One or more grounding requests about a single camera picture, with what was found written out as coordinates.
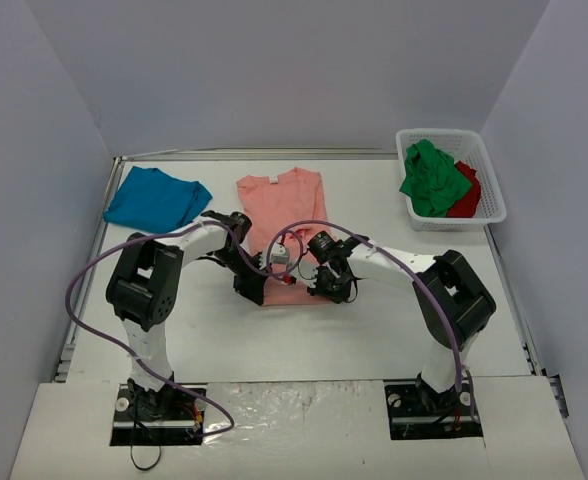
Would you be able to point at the blue folded t shirt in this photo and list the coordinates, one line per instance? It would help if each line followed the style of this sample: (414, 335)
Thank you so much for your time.
(149, 200)

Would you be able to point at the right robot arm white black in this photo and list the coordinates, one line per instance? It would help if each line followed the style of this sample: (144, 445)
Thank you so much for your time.
(455, 304)

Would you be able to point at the red t shirt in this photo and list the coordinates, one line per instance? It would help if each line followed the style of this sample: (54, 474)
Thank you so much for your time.
(466, 206)

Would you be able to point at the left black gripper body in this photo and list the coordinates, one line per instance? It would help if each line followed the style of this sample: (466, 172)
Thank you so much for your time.
(249, 285)

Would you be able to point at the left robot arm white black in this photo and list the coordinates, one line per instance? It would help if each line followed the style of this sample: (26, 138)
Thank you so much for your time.
(144, 285)

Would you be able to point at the white plastic basket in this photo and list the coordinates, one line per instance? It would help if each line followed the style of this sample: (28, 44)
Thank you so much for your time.
(466, 146)

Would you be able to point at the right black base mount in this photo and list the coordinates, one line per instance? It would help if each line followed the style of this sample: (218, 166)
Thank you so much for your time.
(415, 416)

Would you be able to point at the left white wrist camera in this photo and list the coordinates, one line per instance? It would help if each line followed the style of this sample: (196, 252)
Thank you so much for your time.
(279, 256)

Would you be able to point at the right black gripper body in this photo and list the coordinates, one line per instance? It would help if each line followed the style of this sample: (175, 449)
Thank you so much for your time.
(327, 281)

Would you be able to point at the green t shirt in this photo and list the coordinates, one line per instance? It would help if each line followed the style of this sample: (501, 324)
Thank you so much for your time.
(432, 182)

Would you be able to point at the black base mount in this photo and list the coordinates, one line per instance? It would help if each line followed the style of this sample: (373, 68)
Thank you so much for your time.
(136, 421)
(415, 416)

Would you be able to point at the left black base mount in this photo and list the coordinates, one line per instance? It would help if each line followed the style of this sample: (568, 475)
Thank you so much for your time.
(136, 421)

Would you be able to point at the pink t shirt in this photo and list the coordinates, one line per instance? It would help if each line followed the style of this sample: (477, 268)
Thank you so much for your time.
(274, 202)

